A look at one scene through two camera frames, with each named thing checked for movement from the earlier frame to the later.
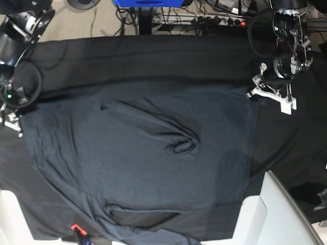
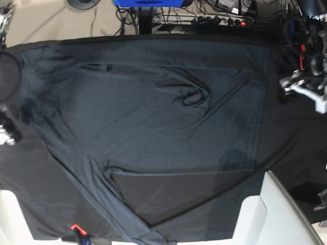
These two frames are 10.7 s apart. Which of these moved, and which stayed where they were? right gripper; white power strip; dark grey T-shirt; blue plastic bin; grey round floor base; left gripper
Moved: left gripper; right gripper
Stayed: dark grey T-shirt; grey round floor base; white power strip; blue plastic bin
